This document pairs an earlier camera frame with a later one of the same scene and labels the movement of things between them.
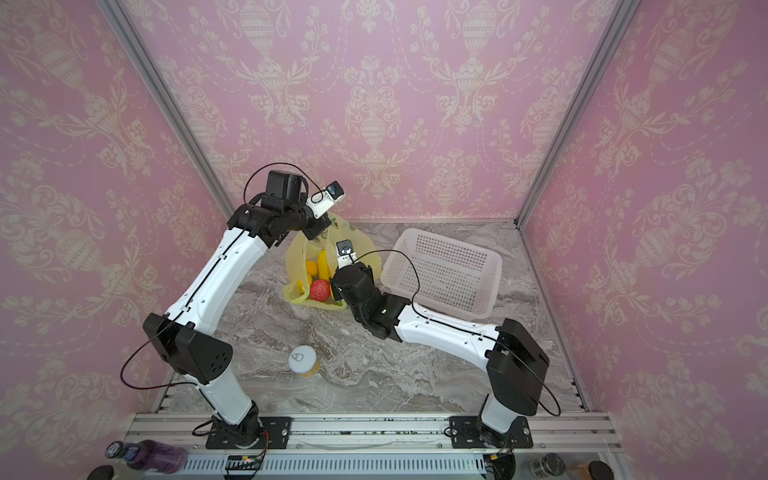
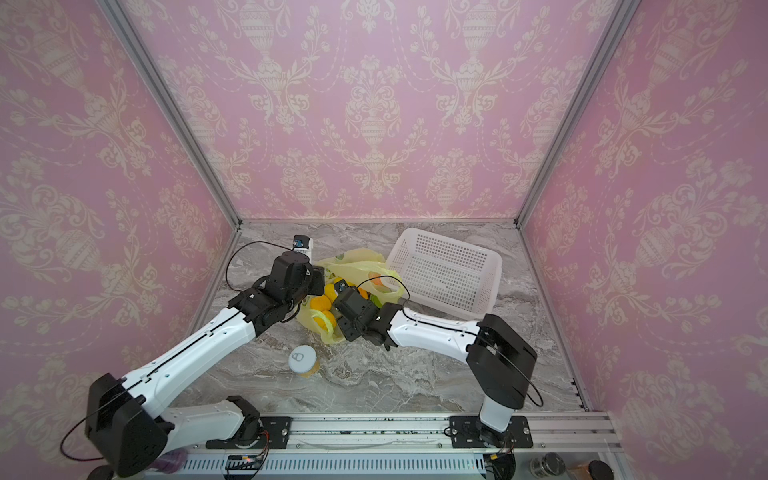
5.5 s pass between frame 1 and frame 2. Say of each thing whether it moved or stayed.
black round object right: stayed
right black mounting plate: stayed
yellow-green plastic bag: moved
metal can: stayed
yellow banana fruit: moved
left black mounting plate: stayed
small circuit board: stayed
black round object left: stayed
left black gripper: moved
